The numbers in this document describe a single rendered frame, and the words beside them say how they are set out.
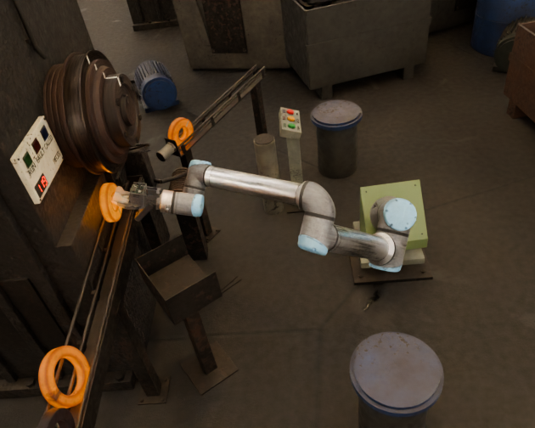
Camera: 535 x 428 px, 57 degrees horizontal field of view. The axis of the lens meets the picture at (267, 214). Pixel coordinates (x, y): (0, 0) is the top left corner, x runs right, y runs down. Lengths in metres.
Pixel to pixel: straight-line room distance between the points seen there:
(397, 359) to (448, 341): 0.64
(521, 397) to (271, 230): 1.53
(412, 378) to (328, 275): 1.00
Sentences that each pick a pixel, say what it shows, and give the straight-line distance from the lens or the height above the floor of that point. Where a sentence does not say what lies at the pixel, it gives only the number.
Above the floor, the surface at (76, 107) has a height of 1.24.
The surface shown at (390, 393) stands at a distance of 1.81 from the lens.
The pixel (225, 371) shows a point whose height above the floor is 0.01.
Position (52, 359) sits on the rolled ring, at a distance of 1.70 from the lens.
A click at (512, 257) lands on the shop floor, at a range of 2.90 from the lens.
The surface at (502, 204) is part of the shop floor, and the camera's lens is 3.21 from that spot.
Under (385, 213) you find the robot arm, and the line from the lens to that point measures 2.32.
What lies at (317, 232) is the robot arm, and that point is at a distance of 1.83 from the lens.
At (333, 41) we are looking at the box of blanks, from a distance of 4.02.
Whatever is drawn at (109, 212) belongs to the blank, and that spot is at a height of 0.83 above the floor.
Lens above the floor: 2.01
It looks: 41 degrees down
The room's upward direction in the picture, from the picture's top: 9 degrees counter-clockwise
